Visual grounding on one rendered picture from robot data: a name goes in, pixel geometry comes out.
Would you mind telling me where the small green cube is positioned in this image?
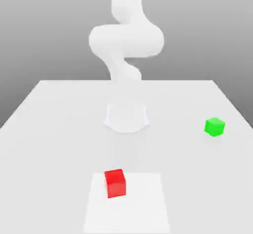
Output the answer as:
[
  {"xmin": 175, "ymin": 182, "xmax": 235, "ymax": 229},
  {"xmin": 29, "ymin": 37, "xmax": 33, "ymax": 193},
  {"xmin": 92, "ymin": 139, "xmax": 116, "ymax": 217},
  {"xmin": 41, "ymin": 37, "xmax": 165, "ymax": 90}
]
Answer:
[{"xmin": 204, "ymin": 117, "xmax": 226, "ymax": 138}]

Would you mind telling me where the small red cube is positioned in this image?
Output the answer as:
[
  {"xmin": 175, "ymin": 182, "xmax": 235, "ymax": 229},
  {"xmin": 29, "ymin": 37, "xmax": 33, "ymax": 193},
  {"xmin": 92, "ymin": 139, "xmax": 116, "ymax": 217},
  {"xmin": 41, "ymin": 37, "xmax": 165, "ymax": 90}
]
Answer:
[{"xmin": 104, "ymin": 168, "xmax": 127, "ymax": 199}]

